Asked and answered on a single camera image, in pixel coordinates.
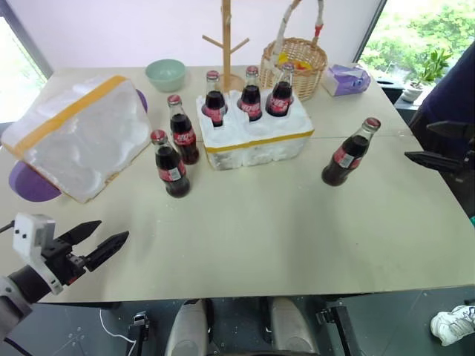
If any potted green plant white pot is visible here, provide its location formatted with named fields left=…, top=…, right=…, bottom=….
left=402, top=49, right=454, bottom=104

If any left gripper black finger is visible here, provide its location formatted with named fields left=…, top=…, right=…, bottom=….
left=54, top=220, right=102, bottom=249
left=83, top=230, right=131, bottom=272

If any wicker basket with handle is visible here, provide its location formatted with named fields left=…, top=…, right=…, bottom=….
left=258, top=0, right=330, bottom=102

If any white sneaker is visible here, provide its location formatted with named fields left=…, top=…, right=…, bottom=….
left=430, top=304, right=475, bottom=348

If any wooden mug tree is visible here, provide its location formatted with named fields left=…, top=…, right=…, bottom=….
left=202, top=0, right=250, bottom=92

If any dark window frame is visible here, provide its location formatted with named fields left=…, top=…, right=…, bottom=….
left=0, top=0, right=53, bottom=79
left=351, top=0, right=389, bottom=65

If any white foam lid yellow tape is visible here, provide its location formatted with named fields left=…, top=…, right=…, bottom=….
left=1, top=75, right=152, bottom=205

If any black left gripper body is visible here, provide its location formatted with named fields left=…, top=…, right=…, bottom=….
left=39, top=237, right=92, bottom=287

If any person in dark clothes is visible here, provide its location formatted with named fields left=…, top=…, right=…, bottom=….
left=407, top=36, right=475, bottom=227

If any black metal table leg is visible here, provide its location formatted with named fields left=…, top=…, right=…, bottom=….
left=128, top=311, right=152, bottom=356
left=315, top=298, right=358, bottom=356

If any white cord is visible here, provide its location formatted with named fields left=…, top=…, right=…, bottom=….
left=98, top=307, right=137, bottom=344

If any yellow orange toy fruit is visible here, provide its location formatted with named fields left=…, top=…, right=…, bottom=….
left=278, top=51, right=315, bottom=72

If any grey rounded shell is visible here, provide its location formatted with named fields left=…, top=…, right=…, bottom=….
left=164, top=299, right=209, bottom=356
left=268, top=296, right=320, bottom=356

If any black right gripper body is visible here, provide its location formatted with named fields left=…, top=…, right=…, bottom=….
left=454, top=137, right=475, bottom=183

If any purple tissue pack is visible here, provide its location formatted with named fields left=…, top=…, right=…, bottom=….
left=321, top=63, right=372, bottom=98

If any green bowl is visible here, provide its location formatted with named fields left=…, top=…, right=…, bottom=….
left=145, top=59, right=186, bottom=93

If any purple plate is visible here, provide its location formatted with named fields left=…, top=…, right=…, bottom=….
left=7, top=88, right=148, bottom=204

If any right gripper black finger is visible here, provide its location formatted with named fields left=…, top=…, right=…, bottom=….
left=426, top=120, right=475, bottom=142
left=404, top=149, right=465, bottom=174

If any glass cola bottle red cap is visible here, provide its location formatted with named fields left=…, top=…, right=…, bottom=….
left=237, top=65, right=265, bottom=123
left=264, top=62, right=296, bottom=119
left=166, top=94, right=201, bottom=166
left=149, top=129, right=192, bottom=199
left=202, top=70, right=229, bottom=128
left=321, top=116, right=382, bottom=188

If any white foam box yellow tape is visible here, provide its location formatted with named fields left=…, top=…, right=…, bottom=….
left=195, top=88, right=315, bottom=172

